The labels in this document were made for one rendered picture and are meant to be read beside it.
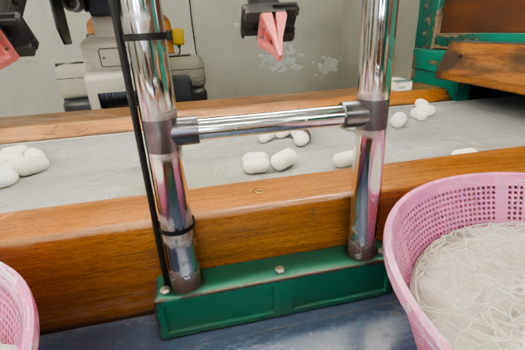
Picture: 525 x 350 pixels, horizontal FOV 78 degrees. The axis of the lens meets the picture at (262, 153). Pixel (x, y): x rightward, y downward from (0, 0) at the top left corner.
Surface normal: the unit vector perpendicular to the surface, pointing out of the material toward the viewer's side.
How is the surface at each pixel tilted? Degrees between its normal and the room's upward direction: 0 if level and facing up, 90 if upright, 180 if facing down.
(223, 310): 90
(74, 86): 90
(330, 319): 0
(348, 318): 0
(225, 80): 90
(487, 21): 90
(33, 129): 45
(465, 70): 67
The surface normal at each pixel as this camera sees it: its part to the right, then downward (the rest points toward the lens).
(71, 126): 0.11, -0.42
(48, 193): -0.04, -0.93
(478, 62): -0.92, -0.25
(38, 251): 0.19, 0.34
